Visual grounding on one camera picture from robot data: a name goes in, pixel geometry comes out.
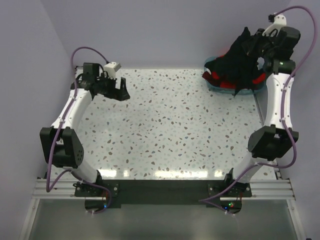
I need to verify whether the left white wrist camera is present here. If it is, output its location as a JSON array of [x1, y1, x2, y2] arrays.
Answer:
[[103, 62, 122, 79]]

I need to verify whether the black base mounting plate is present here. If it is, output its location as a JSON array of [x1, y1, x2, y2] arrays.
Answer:
[[73, 179, 252, 213]]

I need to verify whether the red t shirt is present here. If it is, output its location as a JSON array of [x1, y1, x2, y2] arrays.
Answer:
[[202, 71, 266, 90]]

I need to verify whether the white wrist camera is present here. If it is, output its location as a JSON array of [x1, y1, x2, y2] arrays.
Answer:
[[103, 62, 122, 79], [262, 14, 287, 36]]

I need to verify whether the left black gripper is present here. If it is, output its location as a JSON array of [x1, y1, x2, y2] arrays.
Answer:
[[95, 73, 130, 101]]

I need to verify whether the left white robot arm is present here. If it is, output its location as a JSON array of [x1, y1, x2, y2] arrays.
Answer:
[[39, 62, 130, 196]]

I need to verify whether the aluminium extrusion rail frame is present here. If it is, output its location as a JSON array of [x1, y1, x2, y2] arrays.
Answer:
[[18, 65, 307, 240]]

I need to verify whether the teal plastic laundry basket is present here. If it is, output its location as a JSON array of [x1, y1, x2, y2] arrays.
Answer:
[[203, 55, 267, 96]]

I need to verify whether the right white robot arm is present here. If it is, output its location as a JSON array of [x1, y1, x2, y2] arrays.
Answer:
[[222, 26, 301, 197]]

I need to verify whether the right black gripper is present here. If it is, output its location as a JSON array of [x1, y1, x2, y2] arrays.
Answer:
[[241, 28, 275, 60]]

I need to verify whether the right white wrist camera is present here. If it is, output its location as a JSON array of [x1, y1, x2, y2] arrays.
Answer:
[[262, 14, 287, 36]]

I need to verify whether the black t shirt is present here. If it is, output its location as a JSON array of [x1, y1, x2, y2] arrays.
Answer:
[[204, 27, 265, 96]]

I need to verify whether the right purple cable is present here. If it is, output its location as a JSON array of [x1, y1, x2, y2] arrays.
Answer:
[[198, 5, 317, 213]]

